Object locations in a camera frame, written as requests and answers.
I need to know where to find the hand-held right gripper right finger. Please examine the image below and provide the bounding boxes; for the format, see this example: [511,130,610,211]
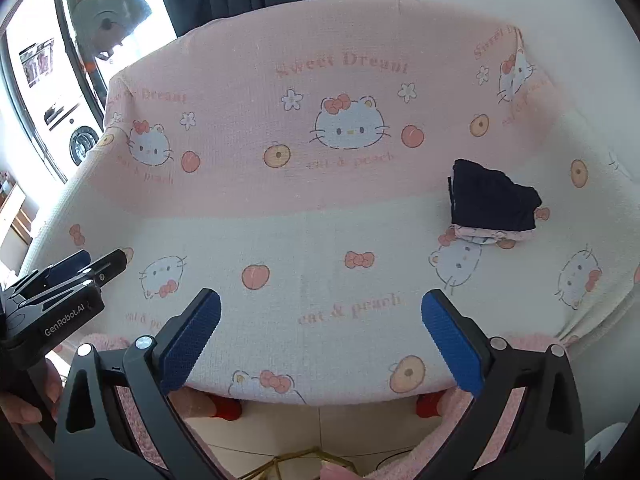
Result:
[415,287,586,480]

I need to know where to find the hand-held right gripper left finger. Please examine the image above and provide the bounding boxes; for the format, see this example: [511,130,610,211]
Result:
[52,287,223,480]

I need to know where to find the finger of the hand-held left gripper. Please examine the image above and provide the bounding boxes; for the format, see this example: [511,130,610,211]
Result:
[21,250,93,297]
[81,247,128,287]

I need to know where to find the navy white-striped shorts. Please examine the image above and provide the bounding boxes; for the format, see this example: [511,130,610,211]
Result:
[448,158,544,231]

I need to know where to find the person's left hand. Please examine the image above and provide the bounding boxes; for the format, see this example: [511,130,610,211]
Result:
[0,361,65,444]

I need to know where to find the red sofa foot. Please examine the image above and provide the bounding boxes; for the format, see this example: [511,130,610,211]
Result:
[415,393,444,419]
[209,394,244,422]

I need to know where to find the wooden cabinet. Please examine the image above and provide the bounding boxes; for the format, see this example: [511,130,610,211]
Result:
[0,174,39,249]

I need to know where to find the folded pink printed cloth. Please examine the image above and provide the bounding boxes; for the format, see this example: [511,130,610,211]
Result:
[440,224,537,247]

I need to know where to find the white washing machine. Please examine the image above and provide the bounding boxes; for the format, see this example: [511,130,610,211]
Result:
[42,104,104,172]

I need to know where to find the pink cat print blanket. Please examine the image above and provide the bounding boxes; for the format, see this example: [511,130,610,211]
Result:
[20,0,640,406]

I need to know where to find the dark storage rack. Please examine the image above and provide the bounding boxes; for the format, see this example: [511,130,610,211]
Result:
[16,36,58,87]

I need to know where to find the black floor cable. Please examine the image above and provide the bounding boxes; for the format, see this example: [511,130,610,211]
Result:
[374,451,427,472]

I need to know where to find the gold wire frame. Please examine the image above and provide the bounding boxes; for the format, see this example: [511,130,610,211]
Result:
[239,446,362,480]

